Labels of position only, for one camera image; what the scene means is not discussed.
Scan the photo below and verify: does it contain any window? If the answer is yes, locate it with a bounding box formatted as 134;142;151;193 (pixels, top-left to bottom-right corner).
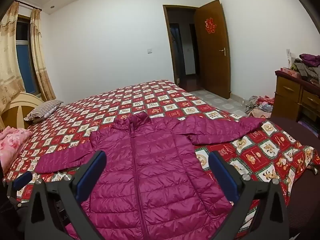
15;16;40;97

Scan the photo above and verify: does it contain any red paper door decoration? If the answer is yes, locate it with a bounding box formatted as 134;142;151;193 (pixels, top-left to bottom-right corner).
204;17;217;33

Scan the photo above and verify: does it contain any pink patterned box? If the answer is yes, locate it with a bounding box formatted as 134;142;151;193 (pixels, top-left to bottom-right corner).
280;67;303;78

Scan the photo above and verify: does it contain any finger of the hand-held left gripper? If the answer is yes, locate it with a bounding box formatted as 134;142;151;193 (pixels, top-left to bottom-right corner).
12;171;33;192

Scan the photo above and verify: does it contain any brown door frame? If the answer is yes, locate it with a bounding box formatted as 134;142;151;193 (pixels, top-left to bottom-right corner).
162;4;200;85

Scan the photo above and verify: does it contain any pile of clothes on dresser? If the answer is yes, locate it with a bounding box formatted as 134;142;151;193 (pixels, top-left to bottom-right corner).
290;53;320;85

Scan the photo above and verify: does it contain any cream wooden headboard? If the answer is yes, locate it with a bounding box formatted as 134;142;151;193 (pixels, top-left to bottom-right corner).
0;92;44;130

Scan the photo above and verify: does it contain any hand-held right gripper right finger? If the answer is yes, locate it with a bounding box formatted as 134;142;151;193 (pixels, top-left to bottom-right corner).
208;151;292;240

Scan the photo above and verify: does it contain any pink floral quilt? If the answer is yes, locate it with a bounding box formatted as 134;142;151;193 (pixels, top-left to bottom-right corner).
0;127;33;170

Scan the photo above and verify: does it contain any beige floral curtain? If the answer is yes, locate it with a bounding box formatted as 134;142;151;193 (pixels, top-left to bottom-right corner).
30;8;57;102
0;1;25;113

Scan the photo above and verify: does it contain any striped pillow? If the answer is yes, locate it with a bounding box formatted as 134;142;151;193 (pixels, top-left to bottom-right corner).
24;99;64;123

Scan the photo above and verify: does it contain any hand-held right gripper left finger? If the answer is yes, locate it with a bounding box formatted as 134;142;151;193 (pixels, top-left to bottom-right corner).
24;150;107;240

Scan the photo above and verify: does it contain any heap of clothes on floor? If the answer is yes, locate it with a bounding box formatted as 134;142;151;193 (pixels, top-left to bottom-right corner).
244;95;275;118

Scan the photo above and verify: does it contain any dark curtain rod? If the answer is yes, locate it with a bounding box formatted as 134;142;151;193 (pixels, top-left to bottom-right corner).
19;1;43;12

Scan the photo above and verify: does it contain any brown wooden door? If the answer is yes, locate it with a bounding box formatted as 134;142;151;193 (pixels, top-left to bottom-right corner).
194;0;231;99

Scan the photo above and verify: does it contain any magenta puffer jacket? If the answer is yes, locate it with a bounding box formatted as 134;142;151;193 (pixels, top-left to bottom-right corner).
35;112;269;239

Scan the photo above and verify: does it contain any red patterned bedspread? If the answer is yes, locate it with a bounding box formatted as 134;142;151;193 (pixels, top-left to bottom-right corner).
2;79;319;240

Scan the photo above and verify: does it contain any wooden dresser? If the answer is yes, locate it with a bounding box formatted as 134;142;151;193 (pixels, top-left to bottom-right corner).
271;70;320;123

